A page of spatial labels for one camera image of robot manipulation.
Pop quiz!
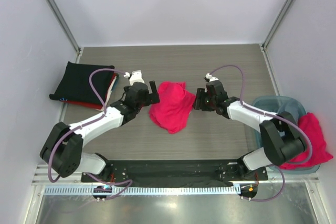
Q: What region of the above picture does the white t shirt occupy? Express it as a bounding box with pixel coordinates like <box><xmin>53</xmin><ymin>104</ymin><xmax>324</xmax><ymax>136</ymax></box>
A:
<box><xmin>104</xmin><ymin>77</ymin><xmax>118</xmax><ymax>106</ymax></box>

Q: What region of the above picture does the left aluminium frame post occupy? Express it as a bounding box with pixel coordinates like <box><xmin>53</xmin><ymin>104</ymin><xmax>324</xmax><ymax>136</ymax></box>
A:
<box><xmin>46</xmin><ymin>0</ymin><xmax>81</xmax><ymax>54</ymax></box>

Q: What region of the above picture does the aluminium frame post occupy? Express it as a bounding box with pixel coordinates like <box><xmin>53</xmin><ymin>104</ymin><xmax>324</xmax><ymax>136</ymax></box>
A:
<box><xmin>260</xmin><ymin>0</ymin><xmax>295</xmax><ymax>51</ymax></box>
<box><xmin>46</xmin><ymin>0</ymin><xmax>81</xmax><ymax>54</ymax></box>

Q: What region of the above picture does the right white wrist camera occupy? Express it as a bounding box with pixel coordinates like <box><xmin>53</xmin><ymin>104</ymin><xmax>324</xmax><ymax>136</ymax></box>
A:
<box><xmin>204</xmin><ymin>73</ymin><xmax>218</xmax><ymax>82</ymax></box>

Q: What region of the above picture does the right aluminium frame post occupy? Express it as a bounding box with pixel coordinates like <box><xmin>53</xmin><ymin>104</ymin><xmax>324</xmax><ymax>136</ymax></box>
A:
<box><xmin>260</xmin><ymin>0</ymin><xmax>295</xmax><ymax>51</ymax></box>

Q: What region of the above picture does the blue plastic basket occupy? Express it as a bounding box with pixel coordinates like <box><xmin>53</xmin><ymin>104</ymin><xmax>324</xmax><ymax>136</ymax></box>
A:
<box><xmin>252</xmin><ymin>95</ymin><xmax>320</xmax><ymax>174</ymax></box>

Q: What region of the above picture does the slotted white cable duct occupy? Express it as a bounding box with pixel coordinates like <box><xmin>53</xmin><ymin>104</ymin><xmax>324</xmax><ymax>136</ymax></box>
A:
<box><xmin>44</xmin><ymin>184</ymin><xmax>240</xmax><ymax>196</ymax></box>

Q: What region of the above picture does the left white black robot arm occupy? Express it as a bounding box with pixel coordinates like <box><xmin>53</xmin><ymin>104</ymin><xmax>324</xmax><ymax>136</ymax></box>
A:
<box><xmin>40</xmin><ymin>81</ymin><xmax>160</xmax><ymax>183</ymax></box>

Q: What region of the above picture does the purple cable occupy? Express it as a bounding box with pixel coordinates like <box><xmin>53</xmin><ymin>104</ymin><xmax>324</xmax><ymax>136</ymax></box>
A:
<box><xmin>47</xmin><ymin>68</ymin><xmax>133</xmax><ymax>200</ymax></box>
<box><xmin>209</xmin><ymin>65</ymin><xmax>313</xmax><ymax>202</ymax></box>

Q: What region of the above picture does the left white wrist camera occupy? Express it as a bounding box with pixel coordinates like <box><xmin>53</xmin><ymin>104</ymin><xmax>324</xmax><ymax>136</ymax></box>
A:
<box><xmin>123</xmin><ymin>70</ymin><xmax>145</xmax><ymax>86</ymax></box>

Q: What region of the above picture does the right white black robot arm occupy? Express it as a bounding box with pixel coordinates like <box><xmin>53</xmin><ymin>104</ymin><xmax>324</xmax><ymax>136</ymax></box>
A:
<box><xmin>193</xmin><ymin>80</ymin><xmax>310</xmax><ymax>180</ymax></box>

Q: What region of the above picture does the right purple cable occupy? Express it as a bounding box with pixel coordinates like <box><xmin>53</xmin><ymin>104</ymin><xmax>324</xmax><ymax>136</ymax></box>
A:
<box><xmin>209</xmin><ymin>65</ymin><xmax>313</xmax><ymax>202</ymax></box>

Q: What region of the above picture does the pink t shirt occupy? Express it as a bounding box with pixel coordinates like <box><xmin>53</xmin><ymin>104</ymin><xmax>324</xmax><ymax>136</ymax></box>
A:
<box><xmin>149</xmin><ymin>81</ymin><xmax>196</xmax><ymax>134</ymax></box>
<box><xmin>280</xmin><ymin>112</ymin><xmax>333</xmax><ymax>170</ymax></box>

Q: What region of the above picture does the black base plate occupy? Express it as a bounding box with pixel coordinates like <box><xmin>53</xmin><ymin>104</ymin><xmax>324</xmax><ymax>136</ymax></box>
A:
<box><xmin>95</xmin><ymin>159</ymin><xmax>268</xmax><ymax>188</ymax></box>

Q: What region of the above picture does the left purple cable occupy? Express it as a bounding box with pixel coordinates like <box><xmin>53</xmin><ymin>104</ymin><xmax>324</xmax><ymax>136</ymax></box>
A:
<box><xmin>47</xmin><ymin>68</ymin><xmax>133</xmax><ymax>200</ymax></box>

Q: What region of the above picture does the black t shirt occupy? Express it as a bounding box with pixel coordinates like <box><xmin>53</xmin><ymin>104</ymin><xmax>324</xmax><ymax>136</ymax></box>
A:
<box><xmin>49</xmin><ymin>62</ymin><xmax>119</xmax><ymax>111</ymax></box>

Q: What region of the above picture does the grey blue t shirt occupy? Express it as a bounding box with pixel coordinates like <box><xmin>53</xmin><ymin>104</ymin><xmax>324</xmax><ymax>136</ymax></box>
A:
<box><xmin>278</xmin><ymin>100</ymin><xmax>300</xmax><ymax>122</ymax></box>

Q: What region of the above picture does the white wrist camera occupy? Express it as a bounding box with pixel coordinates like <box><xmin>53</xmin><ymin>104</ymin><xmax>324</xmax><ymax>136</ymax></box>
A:
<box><xmin>204</xmin><ymin>73</ymin><xmax>218</xmax><ymax>82</ymax></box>
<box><xmin>123</xmin><ymin>70</ymin><xmax>145</xmax><ymax>86</ymax></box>

